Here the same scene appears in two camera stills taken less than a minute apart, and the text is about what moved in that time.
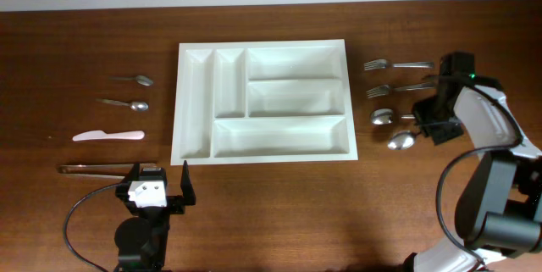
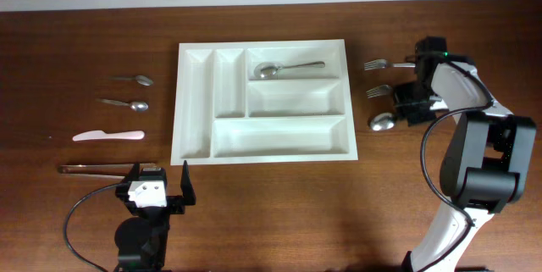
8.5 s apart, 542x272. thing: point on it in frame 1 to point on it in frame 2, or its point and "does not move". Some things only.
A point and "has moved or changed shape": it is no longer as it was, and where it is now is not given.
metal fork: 382,64 does not move
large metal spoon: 384,116 has moved or changed shape
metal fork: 384,89 does not move
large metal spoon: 401,141 to 271,69
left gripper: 174,202 does not move
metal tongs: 102,170 does not move
